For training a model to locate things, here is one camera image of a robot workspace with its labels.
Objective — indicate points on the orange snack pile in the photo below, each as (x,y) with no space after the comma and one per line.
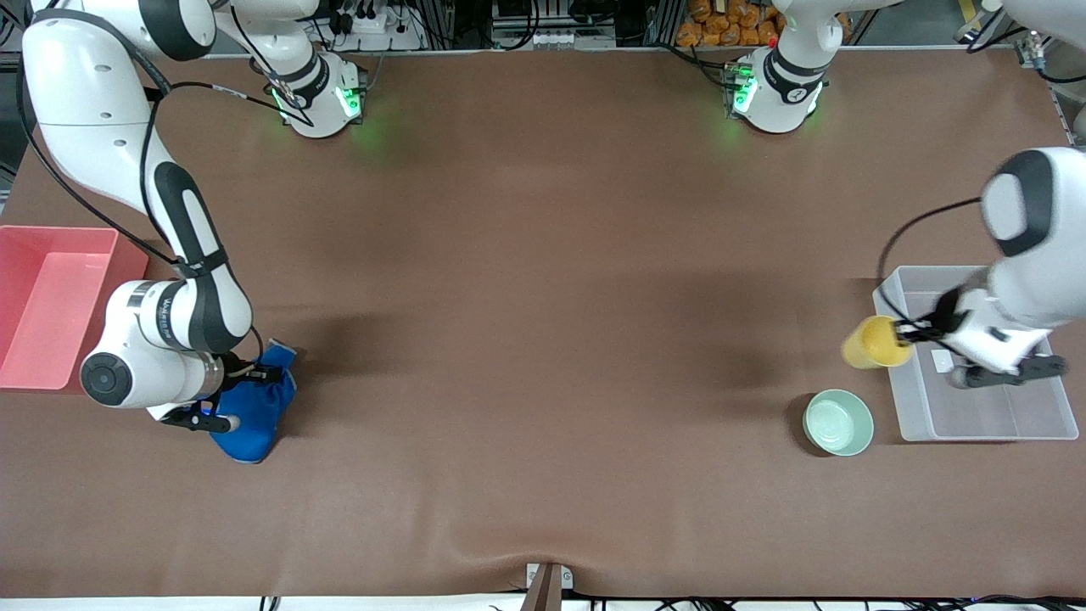
(730,25)

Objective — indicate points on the clear plastic bin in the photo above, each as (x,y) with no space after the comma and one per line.
(984,416)

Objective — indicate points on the white connector block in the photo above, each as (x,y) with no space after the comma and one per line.
(567,38)

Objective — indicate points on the blue cloth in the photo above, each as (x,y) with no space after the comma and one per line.
(254,416)

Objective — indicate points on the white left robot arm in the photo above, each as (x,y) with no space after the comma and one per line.
(1039,255)

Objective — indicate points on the pink plastic bin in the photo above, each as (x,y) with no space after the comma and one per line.
(47,305)

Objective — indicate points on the white power strip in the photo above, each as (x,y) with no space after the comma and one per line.
(373,30)

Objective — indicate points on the metal table clamp bracket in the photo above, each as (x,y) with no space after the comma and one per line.
(547,585)

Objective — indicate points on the white label sticker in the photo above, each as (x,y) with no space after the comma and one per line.
(940,361)

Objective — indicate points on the brown table mat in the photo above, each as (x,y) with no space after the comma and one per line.
(509,339)

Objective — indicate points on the pale green bowl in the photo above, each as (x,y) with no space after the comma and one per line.
(838,423)

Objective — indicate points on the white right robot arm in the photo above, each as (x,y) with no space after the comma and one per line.
(102,127)

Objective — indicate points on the yellow plastic cup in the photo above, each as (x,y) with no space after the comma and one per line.
(874,344)

